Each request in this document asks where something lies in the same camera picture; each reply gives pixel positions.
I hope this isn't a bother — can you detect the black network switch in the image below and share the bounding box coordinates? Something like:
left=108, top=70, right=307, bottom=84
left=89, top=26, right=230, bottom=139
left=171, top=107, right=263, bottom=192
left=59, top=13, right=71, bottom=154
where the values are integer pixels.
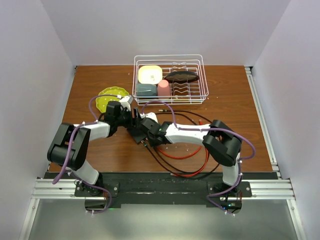
left=127, top=127, right=148, bottom=144

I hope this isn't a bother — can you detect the black ethernet cable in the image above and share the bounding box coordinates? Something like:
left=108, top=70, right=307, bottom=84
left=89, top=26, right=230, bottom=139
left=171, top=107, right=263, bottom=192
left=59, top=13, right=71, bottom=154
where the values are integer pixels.
left=144, top=108, right=213, bottom=175
left=141, top=141, right=222, bottom=179

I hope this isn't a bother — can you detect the red ethernet cable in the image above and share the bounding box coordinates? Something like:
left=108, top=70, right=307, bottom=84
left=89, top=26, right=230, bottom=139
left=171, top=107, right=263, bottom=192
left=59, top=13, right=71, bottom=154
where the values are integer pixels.
left=156, top=119, right=210, bottom=178

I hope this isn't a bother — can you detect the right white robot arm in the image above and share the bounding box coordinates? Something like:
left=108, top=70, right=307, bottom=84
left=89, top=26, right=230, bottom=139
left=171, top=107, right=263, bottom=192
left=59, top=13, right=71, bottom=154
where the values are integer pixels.
left=138, top=117, right=242, bottom=197

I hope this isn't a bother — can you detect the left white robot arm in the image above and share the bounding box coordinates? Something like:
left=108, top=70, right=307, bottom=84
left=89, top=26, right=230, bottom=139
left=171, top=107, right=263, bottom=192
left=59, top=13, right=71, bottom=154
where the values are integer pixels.
left=47, top=101, right=140, bottom=196

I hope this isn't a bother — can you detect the grey-blue cup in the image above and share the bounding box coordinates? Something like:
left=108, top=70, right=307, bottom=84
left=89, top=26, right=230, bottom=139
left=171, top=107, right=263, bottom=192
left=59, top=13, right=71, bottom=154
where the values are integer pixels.
left=136, top=83, right=158, bottom=97

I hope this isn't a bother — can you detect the green scalloped plate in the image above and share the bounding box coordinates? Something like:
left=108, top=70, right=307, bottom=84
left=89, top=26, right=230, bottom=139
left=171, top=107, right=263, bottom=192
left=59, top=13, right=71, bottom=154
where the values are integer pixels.
left=95, top=86, right=129, bottom=113

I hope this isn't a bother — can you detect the pink plastic cup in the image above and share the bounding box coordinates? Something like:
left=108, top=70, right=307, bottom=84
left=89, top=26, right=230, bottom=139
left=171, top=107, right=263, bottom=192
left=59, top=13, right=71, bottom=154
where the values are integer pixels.
left=157, top=79, right=171, bottom=98

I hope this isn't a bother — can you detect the yellow square bowl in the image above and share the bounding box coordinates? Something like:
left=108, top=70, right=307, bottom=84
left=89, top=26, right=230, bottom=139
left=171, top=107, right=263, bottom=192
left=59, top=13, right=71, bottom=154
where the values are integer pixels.
left=137, top=65, right=163, bottom=85

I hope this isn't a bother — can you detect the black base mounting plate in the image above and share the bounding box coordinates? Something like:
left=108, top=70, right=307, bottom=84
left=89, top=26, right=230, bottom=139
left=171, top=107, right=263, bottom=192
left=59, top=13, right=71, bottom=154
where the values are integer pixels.
left=74, top=171, right=279, bottom=210

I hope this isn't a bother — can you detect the dark brown oval plate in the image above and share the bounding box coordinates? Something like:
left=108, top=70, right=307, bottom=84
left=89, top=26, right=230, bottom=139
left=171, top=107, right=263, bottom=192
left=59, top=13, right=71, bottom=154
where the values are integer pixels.
left=164, top=71, right=200, bottom=83

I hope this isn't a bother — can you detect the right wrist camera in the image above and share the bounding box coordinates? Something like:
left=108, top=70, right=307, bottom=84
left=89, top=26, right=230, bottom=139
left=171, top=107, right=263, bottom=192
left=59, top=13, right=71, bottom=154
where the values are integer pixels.
left=140, top=112, right=158, bottom=123

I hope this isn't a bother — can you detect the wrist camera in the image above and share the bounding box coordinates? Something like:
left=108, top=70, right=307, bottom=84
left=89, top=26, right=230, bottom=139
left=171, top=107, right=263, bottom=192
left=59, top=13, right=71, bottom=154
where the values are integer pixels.
left=119, top=95, right=134, bottom=112
left=140, top=112, right=158, bottom=123

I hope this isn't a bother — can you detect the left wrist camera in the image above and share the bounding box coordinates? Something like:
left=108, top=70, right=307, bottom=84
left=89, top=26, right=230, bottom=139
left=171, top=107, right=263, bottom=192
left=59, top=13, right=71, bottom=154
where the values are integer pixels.
left=119, top=95, right=134, bottom=112

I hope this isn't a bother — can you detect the white wire dish rack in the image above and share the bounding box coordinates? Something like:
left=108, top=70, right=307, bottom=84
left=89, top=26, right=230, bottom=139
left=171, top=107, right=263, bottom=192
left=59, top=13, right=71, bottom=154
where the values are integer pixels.
left=132, top=54, right=209, bottom=106

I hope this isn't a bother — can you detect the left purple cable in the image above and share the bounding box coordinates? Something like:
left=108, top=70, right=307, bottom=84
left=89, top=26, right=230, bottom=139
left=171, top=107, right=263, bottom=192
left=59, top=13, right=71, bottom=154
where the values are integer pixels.
left=51, top=94, right=123, bottom=215

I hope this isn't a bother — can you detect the purple cable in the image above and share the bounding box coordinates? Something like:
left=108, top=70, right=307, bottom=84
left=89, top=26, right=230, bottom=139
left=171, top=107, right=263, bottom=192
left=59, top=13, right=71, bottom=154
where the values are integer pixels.
left=51, top=94, right=123, bottom=215
left=141, top=100, right=257, bottom=215

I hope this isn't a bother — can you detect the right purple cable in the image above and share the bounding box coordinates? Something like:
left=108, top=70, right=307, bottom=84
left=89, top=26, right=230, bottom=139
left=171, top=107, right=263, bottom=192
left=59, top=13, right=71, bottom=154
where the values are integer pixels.
left=141, top=100, right=257, bottom=215

